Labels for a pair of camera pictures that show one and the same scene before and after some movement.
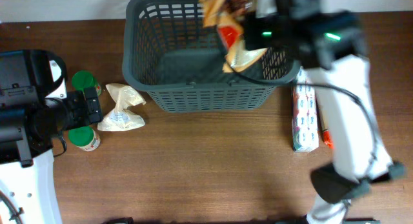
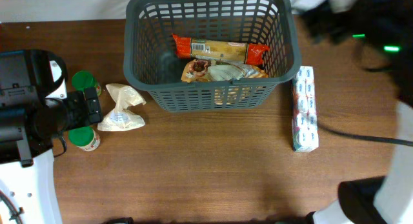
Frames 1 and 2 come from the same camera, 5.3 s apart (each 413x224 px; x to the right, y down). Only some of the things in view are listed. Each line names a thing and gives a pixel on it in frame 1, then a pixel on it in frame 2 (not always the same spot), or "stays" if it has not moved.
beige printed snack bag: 224,10 → 199,70
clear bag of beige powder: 120,119 stays
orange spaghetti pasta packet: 322,123 → 250,53
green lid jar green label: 82,79 stays
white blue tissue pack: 304,114 stays
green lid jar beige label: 85,138 stays
